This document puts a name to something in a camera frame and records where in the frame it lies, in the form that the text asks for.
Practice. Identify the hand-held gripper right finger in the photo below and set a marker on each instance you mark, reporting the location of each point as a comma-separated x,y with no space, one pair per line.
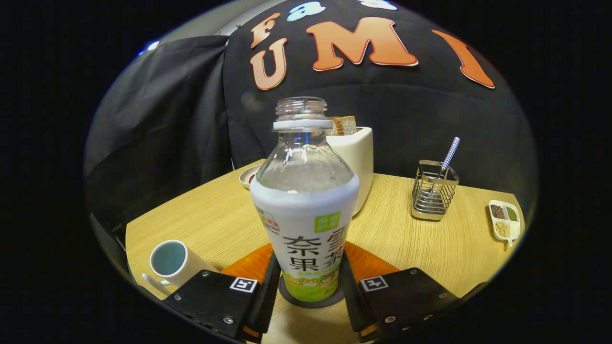
406,298

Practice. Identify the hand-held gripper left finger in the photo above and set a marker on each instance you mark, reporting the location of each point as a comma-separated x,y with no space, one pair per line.
217,298

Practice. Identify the dark brown round coaster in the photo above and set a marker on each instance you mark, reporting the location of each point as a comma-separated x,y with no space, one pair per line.
287,297

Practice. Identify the clear juice bottle white label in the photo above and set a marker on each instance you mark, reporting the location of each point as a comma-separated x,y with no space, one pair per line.
306,220

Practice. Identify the wooden table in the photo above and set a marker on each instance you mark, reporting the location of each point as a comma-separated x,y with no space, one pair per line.
406,243

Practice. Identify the white divided dish with seeds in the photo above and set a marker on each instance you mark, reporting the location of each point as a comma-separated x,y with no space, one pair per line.
502,222

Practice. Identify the small white dish red snacks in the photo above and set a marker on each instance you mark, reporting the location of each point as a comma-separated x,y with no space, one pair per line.
247,177

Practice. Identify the white toaster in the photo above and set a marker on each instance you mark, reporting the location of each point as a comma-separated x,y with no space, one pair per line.
356,157

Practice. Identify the black backdrop cloth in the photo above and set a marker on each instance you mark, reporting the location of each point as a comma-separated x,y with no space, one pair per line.
430,119

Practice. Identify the toast slice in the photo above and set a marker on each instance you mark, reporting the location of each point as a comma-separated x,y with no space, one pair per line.
345,125

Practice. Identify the narrow ceiling light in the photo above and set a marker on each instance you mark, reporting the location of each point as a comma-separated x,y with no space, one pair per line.
152,46

